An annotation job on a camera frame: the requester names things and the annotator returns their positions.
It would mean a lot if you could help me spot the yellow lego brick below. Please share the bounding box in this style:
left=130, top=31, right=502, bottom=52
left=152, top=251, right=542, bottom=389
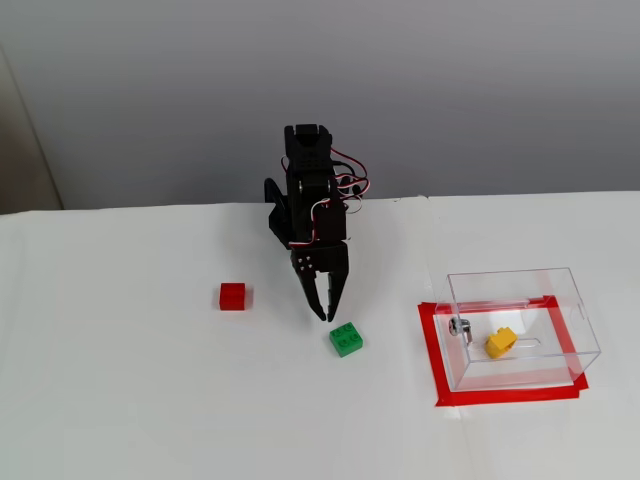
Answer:
left=485, top=327, right=519, bottom=360

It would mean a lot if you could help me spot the transparent plastic box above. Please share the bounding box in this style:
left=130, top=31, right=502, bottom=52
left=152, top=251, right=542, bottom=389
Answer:
left=433, top=267, right=601, bottom=394

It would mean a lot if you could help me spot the red lego brick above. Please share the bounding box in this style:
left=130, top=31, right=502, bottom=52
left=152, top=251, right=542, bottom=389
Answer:
left=218, top=282, right=247, bottom=312

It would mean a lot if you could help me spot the red white servo cable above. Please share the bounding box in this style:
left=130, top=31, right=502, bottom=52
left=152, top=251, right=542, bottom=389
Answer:
left=288, top=199, right=334, bottom=250
left=329, top=148, right=370, bottom=214

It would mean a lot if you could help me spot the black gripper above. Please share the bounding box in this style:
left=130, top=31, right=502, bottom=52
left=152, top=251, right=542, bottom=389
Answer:
left=288, top=241, right=352, bottom=322

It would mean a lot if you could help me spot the green lego brick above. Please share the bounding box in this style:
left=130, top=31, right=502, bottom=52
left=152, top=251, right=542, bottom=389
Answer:
left=328, top=323, right=365, bottom=359

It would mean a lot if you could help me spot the silver cam lock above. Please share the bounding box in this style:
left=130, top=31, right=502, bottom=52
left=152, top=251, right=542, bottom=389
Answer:
left=447, top=317, right=475, bottom=346

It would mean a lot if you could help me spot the red tape square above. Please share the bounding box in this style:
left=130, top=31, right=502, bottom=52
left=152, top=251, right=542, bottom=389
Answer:
left=417, top=294, right=590, bottom=409

